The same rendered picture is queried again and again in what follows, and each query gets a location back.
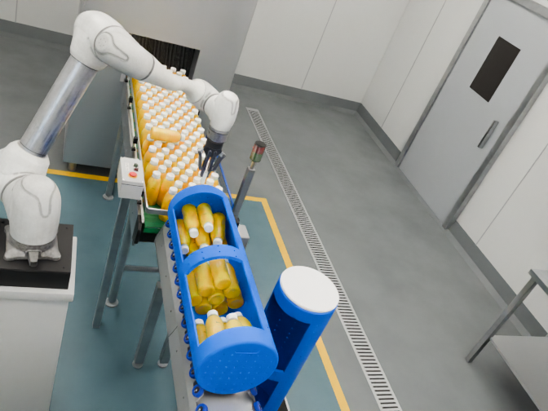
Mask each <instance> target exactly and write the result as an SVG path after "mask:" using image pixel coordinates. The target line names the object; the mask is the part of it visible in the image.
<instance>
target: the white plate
mask: <svg viewBox="0 0 548 411"><path fill-rule="evenodd" d="M280 282H281V288H282V290H283V292H284V293H285V295H286V296H287V297H288V298H289V299H290V300H291V301H292V302H293V303H295V304H296V305H298V306H299V307H301V308H303V309H305V310H308V311H310V312H319V313H322V312H330V311H332V310H333V309H335V308H336V306H337V305H338V301H339V295H338V291H337V289H336V287H335V285H334V283H333V282H332V281H331V280H330V279H329V278H328V277H327V276H325V275H324V274H322V273H321V272H318V271H317V270H315V269H312V268H309V267H303V266H295V267H289V268H287V269H285V270H284V271H283V273H282V274H281V280H280Z"/></svg>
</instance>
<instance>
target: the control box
mask: <svg viewBox="0 0 548 411"><path fill-rule="evenodd" d="M135 163H137V164H138V166H137V167H138V168H139V170H138V171H136V170H134V168H135V167H136V166H134V164H135ZM127 168H128V170H127ZM131 171H133V172H135V173H136V174H137V176H135V177H132V176H130V175H129V173H130V172H131ZM117 187H118V197H120V198H127V199H135V200H140V198H141V194H142V191H143V187H144V174H143V167H142V161H141V160H139V159H133V158H128V157H121V158H120V162H119V166H118V170H117Z"/></svg>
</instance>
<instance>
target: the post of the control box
mask: <svg viewBox="0 0 548 411"><path fill-rule="evenodd" d="M129 204H130V199H127V198H121V200H120V203H119V207H118V211H117V217H116V222H115V225H114V229H113V235H112V240H111V243H110V247H109V251H108V257H107V261H106V265H105V269H104V275H103V279H102V283H101V286H100V291H99V297H98V301H97V304H96V309H95V315H94V319H93V322H92V328H99V327H100V324H101V320H102V316H103V313H104V307H105V303H106V299H107V296H108V290H109V286H110V282H111V279H112V275H113V269H114V265H115V262H116V258H117V252H118V248H119V245H120V241H121V238H122V231H123V228H124V224H125V221H126V214H127V211H128V207H129Z"/></svg>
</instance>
